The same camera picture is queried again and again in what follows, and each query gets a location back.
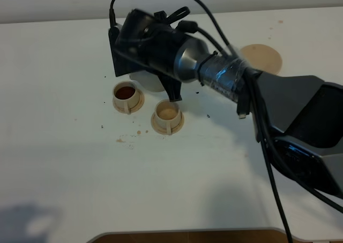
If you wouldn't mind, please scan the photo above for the right beige teacup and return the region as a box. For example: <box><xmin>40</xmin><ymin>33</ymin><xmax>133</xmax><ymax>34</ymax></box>
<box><xmin>153</xmin><ymin>100</ymin><xmax>181</xmax><ymax>134</ymax></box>

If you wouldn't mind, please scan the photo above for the beige ceramic teapot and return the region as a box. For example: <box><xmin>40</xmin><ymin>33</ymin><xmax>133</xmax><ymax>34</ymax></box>
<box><xmin>129</xmin><ymin>71</ymin><xmax>165</xmax><ymax>93</ymax></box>

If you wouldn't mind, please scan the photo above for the left beige cup saucer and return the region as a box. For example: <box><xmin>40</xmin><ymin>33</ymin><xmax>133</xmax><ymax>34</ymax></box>
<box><xmin>113</xmin><ymin>89</ymin><xmax>144</xmax><ymax>114</ymax></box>

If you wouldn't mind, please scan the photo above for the black right camera cable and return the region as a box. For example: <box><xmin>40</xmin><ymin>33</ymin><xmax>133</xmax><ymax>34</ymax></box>
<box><xmin>109</xmin><ymin>0</ymin><xmax>295</xmax><ymax>243</ymax></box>

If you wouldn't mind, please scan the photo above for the beige cup saucer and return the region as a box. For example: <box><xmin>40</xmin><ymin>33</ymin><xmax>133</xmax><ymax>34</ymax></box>
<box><xmin>113</xmin><ymin>89</ymin><xmax>144</xmax><ymax>114</ymax></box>
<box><xmin>151</xmin><ymin>113</ymin><xmax>184</xmax><ymax>135</ymax></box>

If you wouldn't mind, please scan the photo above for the right beige cup saucer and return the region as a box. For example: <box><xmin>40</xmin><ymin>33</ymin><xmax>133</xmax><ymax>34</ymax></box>
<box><xmin>151</xmin><ymin>113</ymin><xmax>184</xmax><ymax>135</ymax></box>

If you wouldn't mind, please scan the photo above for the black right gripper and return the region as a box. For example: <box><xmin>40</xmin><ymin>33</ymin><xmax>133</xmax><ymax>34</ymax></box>
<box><xmin>115</xmin><ymin>9</ymin><xmax>189</xmax><ymax>102</ymax></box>

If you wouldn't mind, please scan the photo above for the round beige teapot saucer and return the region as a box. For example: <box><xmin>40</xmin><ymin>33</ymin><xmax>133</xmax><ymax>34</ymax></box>
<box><xmin>240</xmin><ymin>44</ymin><xmax>282</xmax><ymax>75</ymax></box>

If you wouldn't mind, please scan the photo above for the beige teacup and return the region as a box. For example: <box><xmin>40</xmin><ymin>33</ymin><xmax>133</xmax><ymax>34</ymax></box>
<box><xmin>153</xmin><ymin>100</ymin><xmax>181</xmax><ymax>134</ymax></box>
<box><xmin>112</xmin><ymin>81</ymin><xmax>138</xmax><ymax>100</ymax></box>

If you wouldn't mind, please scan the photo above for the left beige teacup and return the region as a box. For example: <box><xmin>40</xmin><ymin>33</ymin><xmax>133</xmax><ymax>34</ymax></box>
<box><xmin>112</xmin><ymin>81</ymin><xmax>138</xmax><ymax>100</ymax></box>

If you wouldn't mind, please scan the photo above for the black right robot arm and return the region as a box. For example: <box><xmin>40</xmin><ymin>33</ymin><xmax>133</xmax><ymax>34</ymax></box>
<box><xmin>108</xmin><ymin>7</ymin><xmax>342</xmax><ymax>198</ymax></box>

